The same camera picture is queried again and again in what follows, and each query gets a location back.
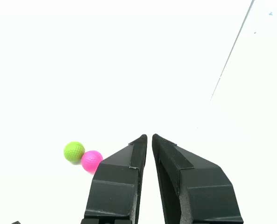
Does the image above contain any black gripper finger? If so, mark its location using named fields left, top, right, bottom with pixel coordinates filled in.
left=152, top=133, right=244, bottom=224
left=81, top=134, right=148, bottom=224

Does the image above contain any pink golf ball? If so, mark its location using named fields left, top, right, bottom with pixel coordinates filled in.
left=80, top=150, right=104, bottom=174

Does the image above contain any green golf ball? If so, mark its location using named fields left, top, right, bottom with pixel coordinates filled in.
left=63, top=141, right=85, bottom=163

